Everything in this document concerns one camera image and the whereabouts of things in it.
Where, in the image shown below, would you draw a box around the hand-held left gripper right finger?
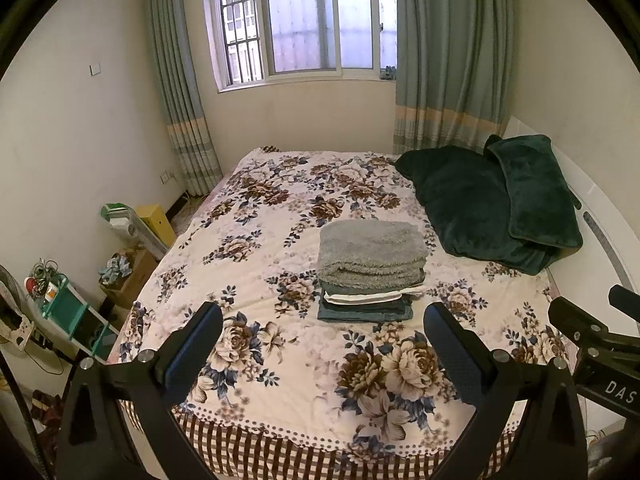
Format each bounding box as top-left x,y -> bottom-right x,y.
424,302 -> 588,480

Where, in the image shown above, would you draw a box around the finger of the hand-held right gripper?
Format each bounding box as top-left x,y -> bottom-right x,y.
548,297 -> 640,358
609,285 -> 640,311

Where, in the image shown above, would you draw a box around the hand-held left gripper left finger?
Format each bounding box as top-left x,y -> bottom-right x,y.
55,302 -> 224,480

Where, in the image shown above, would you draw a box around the folded dark teal pants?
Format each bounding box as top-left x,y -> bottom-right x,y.
317,299 -> 414,324

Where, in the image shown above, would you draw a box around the white headboard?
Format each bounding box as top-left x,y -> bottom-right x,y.
502,115 -> 640,336

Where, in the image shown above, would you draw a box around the cardboard box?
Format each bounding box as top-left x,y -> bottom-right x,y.
100,247 -> 160,311

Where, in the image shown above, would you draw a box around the folded white-trimmed garment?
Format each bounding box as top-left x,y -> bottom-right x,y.
322,284 -> 426,307

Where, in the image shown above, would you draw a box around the blue-green succulent plant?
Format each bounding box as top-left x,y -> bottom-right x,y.
98,255 -> 133,287

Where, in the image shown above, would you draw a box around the teal shelf rack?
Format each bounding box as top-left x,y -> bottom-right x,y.
42,280 -> 122,362

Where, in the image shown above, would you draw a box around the small dark green pillow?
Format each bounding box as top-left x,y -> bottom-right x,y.
484,134 -> 584,250

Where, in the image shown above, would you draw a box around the floral printed blanket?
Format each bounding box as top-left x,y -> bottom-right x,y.
107,146 -> 573,480

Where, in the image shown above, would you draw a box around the yellow box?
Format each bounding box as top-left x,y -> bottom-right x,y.
135,203 -> 177,249

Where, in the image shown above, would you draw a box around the dark red shoes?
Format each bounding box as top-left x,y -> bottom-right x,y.
30,389 -> 64,454

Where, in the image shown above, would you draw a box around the dark green blanket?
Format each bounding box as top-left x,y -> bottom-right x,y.
395,145 -> 553,276

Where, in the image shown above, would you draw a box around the grey-green striped curtain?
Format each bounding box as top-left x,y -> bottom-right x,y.
143,0 -> 224,199
392,0 -> 516,156

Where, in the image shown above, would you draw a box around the window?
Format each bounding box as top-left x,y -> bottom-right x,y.
200,0 -> 399,93

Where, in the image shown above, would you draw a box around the bundle of cables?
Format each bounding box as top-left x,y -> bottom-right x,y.
27,259 -> 67,306

